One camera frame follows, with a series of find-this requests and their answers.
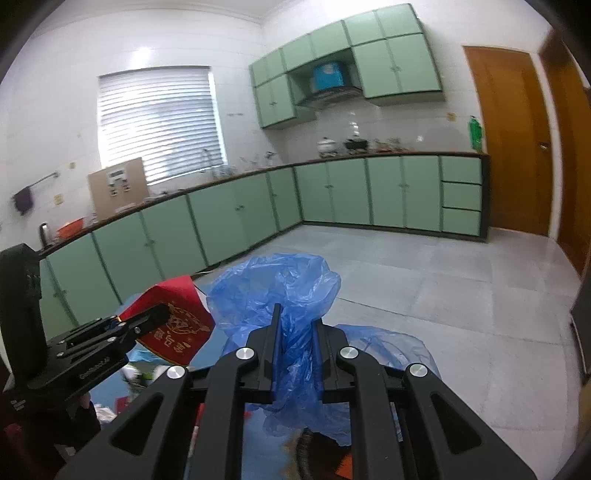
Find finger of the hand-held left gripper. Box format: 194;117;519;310
54;329;143;361
62;304;171;348

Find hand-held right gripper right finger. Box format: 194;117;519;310
311;320;537;480

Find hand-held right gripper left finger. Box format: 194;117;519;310
53;304;282;480

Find red packet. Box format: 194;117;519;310
119;275;215;367

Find blue plastic bag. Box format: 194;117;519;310
205;251;444;448

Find white green wrapper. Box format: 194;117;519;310
122;362;161;389

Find blue table cover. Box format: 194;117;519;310
88;291;398;480

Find dark round object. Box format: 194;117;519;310
286;427;365;480

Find dark hanging towel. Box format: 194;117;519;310
13;187;34;215

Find brown cardboard box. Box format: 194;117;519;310
88;157;149;217

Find green base cabinets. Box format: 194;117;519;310
39;154;490;326

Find white window blind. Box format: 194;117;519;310
97;66;228;182

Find green cabinet drawer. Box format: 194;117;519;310
441;182;482;210
440;156;483;184
442;209;481;235

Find range hood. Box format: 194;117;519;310
295;88;363;110

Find blue box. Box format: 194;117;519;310
311;62;347;92

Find wooden door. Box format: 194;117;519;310
540;28;591;278
463;45;550;237

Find metal towel rail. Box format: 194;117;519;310
14;171;61;195

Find green wall cabinets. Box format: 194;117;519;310
249;4;446;130

